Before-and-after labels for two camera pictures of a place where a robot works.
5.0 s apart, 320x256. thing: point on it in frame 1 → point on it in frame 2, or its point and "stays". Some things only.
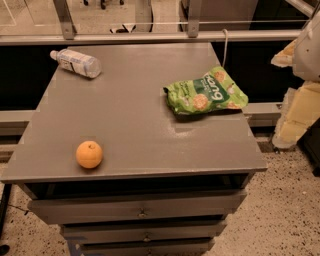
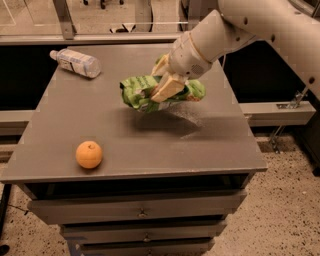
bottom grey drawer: x=146 y=249 stays
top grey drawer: x=203 y=204 stays
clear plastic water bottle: x=80 y=63 stays
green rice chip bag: x=213 y=91 → x=138 y=92
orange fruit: x=89 y=154 stays
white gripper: x=309 y=55 → x=184 y=60
